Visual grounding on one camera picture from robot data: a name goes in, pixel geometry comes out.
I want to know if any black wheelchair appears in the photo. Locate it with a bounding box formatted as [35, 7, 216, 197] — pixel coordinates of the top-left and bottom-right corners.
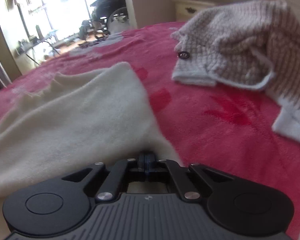
[79, 0, 128, 40]

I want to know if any folding table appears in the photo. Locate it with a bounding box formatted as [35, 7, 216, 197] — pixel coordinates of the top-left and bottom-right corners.
[16, 29, 62, 67]

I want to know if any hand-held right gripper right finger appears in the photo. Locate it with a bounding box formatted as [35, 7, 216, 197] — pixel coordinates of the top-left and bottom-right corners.
[146, 151, 234, 202]

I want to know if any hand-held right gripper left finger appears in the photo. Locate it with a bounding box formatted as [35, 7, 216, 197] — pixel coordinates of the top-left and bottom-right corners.
[61, 151, 147, 203]

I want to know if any cream fleece garment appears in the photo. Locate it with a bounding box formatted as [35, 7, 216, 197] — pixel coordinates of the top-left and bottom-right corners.
[0, 61, 183, 201]

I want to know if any cream nightstand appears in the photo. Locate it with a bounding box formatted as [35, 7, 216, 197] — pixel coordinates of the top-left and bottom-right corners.
[171, 0, 222, 22]

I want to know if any checked knit cardigan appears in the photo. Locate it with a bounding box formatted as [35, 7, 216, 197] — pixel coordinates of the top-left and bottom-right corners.
[170, 0, 300, 147]

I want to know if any pink floral blanket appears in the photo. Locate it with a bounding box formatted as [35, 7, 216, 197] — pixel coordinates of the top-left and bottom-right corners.
[0, 21, 300, 240]

